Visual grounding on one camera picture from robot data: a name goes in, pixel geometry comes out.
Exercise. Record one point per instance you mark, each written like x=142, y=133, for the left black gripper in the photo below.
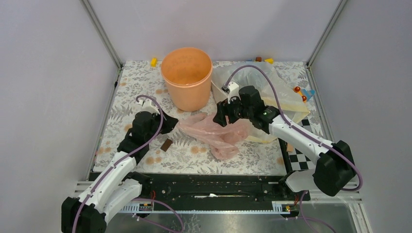
x=169, y=122

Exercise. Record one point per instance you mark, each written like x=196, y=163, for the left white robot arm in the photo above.
x=109, y=173

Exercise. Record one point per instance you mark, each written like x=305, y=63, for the yellow toy block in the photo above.
x=153, y=62

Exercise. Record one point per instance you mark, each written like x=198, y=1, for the clear white trash bag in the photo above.
x=252, y=76

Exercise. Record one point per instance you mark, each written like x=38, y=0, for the floral patterned table mat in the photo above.
x=186, y=154

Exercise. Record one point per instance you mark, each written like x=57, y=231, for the light wooden block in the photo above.
x=290, y=147

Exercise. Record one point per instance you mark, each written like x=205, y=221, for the yellow red toy car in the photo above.
x=299, y=91

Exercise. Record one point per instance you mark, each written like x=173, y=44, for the black white checkerboard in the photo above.
x=298, y=161

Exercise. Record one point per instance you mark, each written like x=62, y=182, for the dark brown rectangular block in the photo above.
x=166, y=145

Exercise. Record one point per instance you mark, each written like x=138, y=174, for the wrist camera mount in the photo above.
x=232, y=91
x=148, y=105

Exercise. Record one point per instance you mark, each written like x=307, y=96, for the orange plastic trash bin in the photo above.
x=187, y=74

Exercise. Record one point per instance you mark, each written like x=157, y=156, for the yellow block at back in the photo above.
x=269, y=60

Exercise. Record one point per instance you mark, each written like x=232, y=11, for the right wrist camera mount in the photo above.
x=232, y=91

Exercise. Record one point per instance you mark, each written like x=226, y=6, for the pink plastic trash bag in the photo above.
x=222, y=140

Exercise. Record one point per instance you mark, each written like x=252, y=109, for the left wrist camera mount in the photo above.
x=148, y=105

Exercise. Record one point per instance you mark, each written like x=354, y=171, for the blue toy piece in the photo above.
x=308, y=93

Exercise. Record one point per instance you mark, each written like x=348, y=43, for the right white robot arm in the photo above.
x=334, y=167

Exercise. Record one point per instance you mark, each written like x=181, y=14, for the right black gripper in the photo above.
x=224, y=108

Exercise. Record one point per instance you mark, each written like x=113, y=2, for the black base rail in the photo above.
x=161, y=193

